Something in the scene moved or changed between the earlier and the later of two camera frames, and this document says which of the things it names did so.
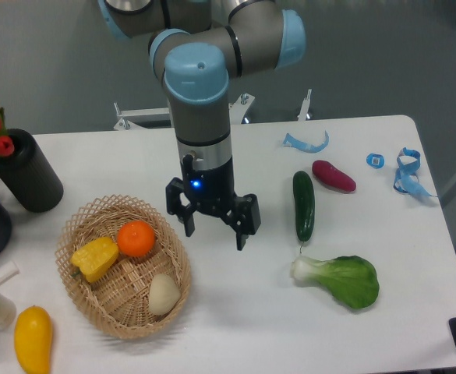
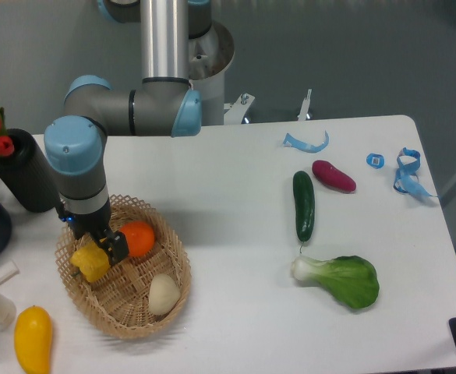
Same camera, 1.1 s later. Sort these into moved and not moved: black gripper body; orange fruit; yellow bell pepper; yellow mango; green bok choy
Moved: black gripper body
Not moved: yellow bell pepper; green bok choy; yellow mango; orange fruit
